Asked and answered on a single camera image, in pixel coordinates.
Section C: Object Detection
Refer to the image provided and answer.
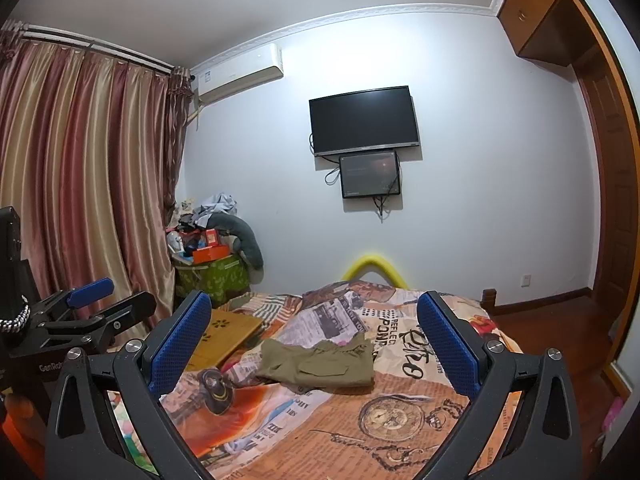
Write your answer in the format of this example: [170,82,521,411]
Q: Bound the olive green pants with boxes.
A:
[255,333,374,389]

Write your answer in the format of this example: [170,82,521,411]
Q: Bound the pink slipper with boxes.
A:
[602,396,625,434]

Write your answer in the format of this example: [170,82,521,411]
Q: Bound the orange box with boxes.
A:
[192,245,231,266]

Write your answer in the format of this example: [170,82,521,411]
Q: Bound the green fabric storage box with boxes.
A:
[175,255,250,308]

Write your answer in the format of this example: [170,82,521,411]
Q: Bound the striped red gold curtain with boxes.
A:
[1,24,192,337]

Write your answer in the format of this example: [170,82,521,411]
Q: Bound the crumpled white clothes pile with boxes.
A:
[192,193,238,228]

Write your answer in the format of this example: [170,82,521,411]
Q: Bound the printed bed blanket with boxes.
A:
[106,278,524,480]

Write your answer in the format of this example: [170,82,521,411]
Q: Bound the yellow foam tube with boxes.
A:
[342,254,410,289]

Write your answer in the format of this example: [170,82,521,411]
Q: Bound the wooden door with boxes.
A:
[574,44,639,339]

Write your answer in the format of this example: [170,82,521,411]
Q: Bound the white air conditioner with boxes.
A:
[194,44,284,107]

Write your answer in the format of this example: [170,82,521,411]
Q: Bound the wooden overhead cabinet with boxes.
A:
[498,0,596,66]

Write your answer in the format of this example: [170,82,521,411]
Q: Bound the wooden bed post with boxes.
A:
[480,288,497,314]

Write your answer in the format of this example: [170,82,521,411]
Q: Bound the small black wall monitor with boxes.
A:
[340,151,401,200]

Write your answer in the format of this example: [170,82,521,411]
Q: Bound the large black wall television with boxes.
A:
[309,86,420,156]

